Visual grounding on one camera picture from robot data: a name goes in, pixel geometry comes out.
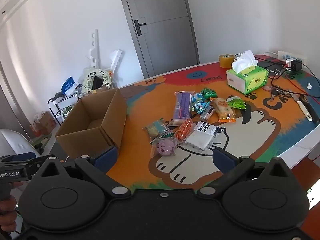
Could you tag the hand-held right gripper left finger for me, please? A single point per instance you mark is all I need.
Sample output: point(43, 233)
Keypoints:
point(106, 158)

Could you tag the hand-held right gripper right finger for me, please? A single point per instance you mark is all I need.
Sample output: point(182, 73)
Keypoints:
point(222, 161)

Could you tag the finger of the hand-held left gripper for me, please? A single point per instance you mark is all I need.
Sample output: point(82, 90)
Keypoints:
point(27, 161)

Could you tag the brown cardboard box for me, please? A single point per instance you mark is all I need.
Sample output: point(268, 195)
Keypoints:
point(75, 140)

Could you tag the orange biscuit packet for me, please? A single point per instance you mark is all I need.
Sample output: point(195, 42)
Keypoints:
point(222, 108)

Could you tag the purple snack packet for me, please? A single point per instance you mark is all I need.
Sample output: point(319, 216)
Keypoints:
point(183, 105)

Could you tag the person's left hand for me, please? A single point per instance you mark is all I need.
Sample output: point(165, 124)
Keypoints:
point(7, 205)

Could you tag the white snack packet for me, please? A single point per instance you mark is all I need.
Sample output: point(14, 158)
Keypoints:
point(200, 140)

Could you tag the small cardboard box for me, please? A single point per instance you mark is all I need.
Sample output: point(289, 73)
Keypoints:
point(43, 125)

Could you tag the small clear snack packet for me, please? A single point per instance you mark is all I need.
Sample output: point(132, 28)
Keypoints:
point(207, 115)

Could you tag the orange sausage packet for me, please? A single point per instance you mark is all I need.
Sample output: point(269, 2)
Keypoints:
point(185, 128)

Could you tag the black metal rack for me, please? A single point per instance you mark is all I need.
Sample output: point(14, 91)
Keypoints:
point(58, 112)

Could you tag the teal brown snack packet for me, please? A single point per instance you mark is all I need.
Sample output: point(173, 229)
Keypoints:
point(156, 128)

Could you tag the pink round snack packet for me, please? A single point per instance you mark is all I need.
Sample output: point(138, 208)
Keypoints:
point(163, 148)

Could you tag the green white candy packet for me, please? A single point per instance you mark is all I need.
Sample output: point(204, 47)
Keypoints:
point(237, 103)

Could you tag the light blue candy packet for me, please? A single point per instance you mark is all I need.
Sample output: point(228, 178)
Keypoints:
point(198, 97)

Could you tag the colourful cat table mat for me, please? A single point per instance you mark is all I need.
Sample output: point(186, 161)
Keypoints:
point(150, 100)

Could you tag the blue plastic bag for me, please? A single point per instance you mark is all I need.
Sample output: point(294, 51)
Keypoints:
point(68, 85)

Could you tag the bunch of keys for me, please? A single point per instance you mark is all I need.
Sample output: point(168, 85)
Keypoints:
point(274, 93)

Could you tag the green tissue box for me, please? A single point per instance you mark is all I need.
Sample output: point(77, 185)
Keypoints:
point(250, 80)

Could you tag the short white board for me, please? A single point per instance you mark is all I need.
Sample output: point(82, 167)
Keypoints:
point(115, 60)

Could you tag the yellow tape roll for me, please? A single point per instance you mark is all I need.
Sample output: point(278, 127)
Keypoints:
point(226, 61)

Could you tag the tall white board with holes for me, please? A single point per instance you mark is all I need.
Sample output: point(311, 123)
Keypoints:
point(93, 50)

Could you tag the small white plastic piece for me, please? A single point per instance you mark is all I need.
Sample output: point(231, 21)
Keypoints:
point(309, 85)

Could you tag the white plug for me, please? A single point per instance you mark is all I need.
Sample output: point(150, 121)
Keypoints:
point(289, 62)

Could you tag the black charger adapter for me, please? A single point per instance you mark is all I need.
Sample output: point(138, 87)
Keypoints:
point(297, 65)

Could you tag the white power strip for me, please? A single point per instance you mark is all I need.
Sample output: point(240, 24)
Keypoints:
point(283, 55)

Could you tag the grey door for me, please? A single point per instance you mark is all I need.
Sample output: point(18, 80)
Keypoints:
point(162, 30)

